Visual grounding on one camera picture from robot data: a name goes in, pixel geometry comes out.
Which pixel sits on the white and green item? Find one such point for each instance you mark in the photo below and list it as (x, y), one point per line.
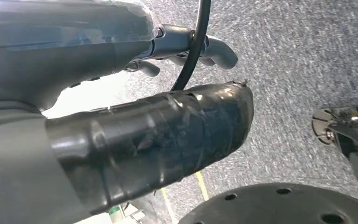
(126, 216)

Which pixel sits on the black metal stand foot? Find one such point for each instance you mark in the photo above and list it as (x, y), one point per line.
(352, 133)

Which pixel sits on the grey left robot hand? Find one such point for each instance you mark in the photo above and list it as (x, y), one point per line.
(74, 61)

